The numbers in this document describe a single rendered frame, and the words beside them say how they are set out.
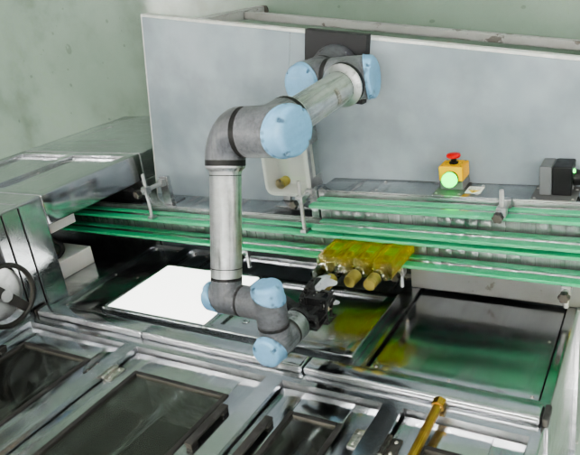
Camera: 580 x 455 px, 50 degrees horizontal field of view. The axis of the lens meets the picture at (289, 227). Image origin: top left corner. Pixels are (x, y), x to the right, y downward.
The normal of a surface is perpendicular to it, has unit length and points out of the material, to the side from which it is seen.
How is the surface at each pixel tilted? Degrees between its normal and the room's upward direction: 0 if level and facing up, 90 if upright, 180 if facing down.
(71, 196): 90
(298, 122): 81
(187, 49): 0
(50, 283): 90
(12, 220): 90
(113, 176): 90
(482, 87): 0
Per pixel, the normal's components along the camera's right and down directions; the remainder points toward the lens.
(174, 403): -0.14, -0.92
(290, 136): 0.79, 0.11
